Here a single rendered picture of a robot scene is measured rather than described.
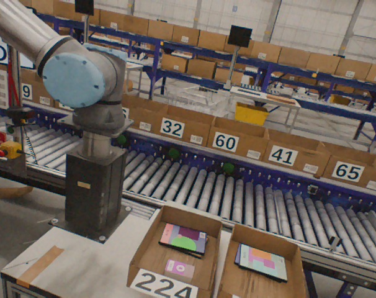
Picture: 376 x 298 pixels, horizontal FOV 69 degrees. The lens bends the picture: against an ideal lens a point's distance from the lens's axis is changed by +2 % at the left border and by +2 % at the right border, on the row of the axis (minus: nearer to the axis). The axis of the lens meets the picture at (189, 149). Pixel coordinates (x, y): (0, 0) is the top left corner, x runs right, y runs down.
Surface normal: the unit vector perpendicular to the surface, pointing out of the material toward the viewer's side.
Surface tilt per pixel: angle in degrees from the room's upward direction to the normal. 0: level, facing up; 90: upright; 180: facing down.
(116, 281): 0
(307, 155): 90
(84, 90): 91
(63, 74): 91
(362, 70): 90
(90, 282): 0
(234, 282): 2
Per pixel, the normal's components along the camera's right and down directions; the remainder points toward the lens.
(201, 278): 0.19, -0.90
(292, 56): -0.22, 0.33
